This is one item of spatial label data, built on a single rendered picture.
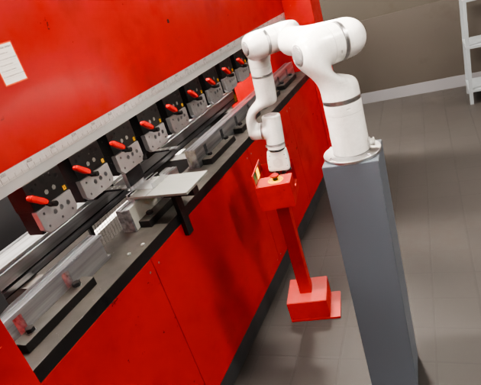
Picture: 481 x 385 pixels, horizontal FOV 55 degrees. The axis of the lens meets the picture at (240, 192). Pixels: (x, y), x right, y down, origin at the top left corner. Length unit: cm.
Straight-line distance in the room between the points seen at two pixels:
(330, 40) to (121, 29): 86
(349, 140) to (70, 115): 91
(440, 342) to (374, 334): 43
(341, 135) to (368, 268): 50
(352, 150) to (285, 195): 61
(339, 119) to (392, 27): 391
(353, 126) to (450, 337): 115
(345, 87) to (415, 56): 397
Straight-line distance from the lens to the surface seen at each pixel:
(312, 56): 140
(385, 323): 187
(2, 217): 209
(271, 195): 206
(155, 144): 193
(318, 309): 241
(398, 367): 203
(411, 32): 536
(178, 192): 169
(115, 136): 176
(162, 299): 175
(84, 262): 163
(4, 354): 119
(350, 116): 149
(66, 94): 163
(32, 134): 151
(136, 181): 187
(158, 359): 177
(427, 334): 231
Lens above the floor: 160
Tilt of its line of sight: 23 degrees down
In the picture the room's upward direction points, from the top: 18 degrees counter-clockwise
